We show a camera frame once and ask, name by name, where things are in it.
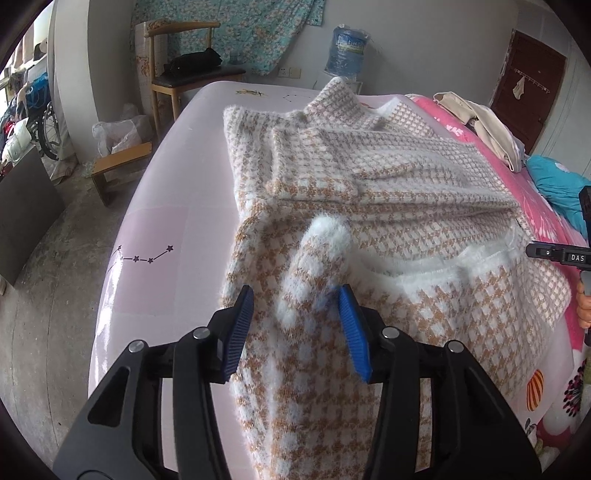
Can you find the person's right hand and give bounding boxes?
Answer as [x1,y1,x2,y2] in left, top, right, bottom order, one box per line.
[576,281,591,330]

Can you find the blue water bottle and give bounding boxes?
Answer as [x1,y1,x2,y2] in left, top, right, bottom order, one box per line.
[324,25,370,79]

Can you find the white water dispenser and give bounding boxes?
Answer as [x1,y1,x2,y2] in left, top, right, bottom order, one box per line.
[323,74,363,95]

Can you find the wooden chair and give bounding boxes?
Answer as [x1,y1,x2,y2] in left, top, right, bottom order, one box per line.
[143,21,247,139]

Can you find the pink floral bedsheet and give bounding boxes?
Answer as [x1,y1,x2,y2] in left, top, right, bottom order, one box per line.
[406,92,591,462]

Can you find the small wooden stool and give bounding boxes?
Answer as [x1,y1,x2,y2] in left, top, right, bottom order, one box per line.
[90,142,153,206]

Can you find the pile of clothes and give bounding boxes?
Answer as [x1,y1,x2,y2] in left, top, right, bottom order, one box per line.
[0,69,51,162]

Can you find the dark cabinet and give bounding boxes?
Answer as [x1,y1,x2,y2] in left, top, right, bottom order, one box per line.
[0,148,65,287]

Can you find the black bag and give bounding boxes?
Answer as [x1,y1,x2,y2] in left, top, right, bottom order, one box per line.
[164,47,225,77]

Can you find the cream garment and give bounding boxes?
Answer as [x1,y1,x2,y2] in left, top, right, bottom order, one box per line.
[433,91,527,174]

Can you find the pale pink printed mattress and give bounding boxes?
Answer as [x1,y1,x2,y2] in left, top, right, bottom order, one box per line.
[88,80,587,480]

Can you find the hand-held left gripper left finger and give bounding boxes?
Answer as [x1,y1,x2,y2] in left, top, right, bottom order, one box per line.
[53,284,256,480]

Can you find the teal floral cloth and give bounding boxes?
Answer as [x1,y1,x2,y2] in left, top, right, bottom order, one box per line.
[131,0,326,77]

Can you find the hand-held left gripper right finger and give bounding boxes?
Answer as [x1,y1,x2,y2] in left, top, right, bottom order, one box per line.
[338,284,541,480]

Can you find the wheelchair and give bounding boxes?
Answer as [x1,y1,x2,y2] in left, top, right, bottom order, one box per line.
[21,74,63,162]

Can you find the white plastic bag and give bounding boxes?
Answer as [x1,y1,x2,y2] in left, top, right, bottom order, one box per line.
[91,104,153,155]

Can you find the beige white houndstooth coat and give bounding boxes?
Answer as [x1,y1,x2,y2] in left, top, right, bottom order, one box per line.
[222,76,571,480]

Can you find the brown door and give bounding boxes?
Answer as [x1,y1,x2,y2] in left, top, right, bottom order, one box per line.
[489,30,568,155]

